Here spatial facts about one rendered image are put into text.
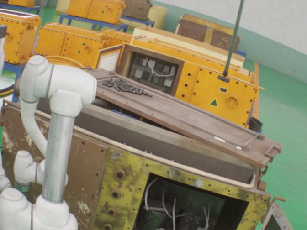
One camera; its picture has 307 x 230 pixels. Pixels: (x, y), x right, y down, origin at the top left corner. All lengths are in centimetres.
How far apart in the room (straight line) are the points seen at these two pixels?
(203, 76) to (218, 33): 585
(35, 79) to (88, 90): 22
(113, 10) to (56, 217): 955
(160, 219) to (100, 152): 48
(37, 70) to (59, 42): 695
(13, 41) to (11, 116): 319
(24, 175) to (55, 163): 37
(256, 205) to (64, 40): 699
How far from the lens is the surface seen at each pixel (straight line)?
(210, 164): 209
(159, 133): 209
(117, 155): 210
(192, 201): 242
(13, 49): 545
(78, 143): 213
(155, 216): 226
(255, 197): 206
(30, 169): 203
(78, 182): 221
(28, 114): 178
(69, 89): 163
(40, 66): 163
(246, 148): 212
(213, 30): 1050
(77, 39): 847
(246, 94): 467
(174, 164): 205
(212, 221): 243
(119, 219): 225
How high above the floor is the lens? 202
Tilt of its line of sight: 17 degrees down
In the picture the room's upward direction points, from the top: 16 degrees clockwise
